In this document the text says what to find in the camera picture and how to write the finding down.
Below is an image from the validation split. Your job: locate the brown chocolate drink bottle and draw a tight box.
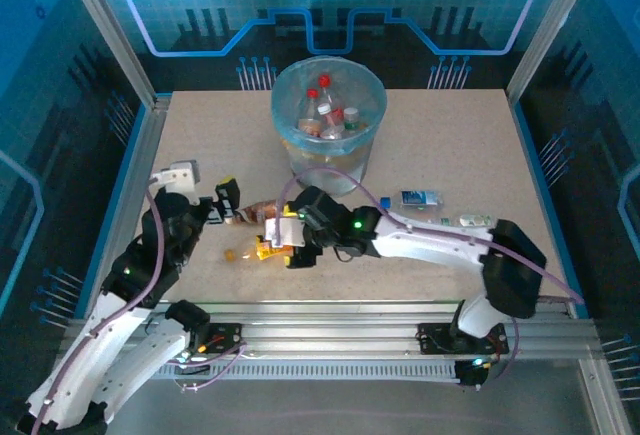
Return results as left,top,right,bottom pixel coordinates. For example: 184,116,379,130
227,198,282,227

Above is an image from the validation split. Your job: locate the orange juice bottle yellow label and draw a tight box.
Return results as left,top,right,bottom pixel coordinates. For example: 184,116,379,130
223,233,297,263

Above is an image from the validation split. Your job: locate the water bottle blue cap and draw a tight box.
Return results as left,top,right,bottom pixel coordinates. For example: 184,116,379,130
378,189,445,210

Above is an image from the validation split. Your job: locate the clear bottle red cap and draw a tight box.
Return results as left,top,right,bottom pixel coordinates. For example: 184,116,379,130
298,87,324,137
317,73,347,126

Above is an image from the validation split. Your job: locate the clear bottle green white label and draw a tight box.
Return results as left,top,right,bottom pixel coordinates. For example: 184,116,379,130
424,212,497,230

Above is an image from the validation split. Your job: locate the clear plastic waste bin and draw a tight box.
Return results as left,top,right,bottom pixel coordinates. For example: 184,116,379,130
282,132,375,199

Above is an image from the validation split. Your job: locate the clear plastic trash bin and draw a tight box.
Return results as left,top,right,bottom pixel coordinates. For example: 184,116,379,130
269,54,387,159

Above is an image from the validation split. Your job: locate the small black connector module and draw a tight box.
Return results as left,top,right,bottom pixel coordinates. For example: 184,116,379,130
453,357,494,391

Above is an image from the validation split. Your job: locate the aluminium side rail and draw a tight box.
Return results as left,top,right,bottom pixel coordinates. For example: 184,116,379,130
69,94,174,326
564,299,634,435

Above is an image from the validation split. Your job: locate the long aluminium frame rail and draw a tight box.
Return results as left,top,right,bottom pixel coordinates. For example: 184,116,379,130
64,298,601,359

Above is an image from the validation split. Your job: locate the short purple cable loop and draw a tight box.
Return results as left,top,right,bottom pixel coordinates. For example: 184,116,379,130
158,339,247,392

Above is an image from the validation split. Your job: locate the grey slotted cable duct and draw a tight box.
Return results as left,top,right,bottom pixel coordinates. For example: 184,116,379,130
149,358,464,382

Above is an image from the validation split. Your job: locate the aluminium frame post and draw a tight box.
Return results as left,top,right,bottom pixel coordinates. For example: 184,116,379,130
54,0,174,112
503,0,604,106

